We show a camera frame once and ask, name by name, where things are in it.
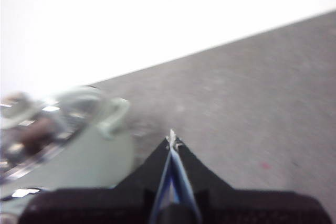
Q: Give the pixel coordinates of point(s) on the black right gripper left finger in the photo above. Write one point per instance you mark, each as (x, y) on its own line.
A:
(131, 197)

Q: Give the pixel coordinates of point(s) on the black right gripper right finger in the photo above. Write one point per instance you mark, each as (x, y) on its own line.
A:
(223, 203)

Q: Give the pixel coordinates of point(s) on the pale green electric steamer pot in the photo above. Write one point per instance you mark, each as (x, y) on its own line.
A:
(92, 161)

